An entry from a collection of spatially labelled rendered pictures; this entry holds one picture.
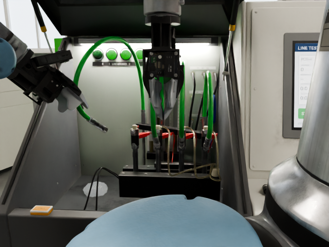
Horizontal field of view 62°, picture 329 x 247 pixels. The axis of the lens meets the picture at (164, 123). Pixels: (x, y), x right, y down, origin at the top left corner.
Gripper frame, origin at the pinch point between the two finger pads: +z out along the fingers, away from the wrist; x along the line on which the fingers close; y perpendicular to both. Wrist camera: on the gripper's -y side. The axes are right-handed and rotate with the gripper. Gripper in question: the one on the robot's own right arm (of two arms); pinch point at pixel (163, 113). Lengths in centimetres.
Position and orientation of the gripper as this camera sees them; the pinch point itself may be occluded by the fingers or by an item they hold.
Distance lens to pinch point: 62.3
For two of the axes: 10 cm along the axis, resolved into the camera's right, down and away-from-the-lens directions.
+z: 0.0, 9.7, 2.3
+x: 10.0, 0.2, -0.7
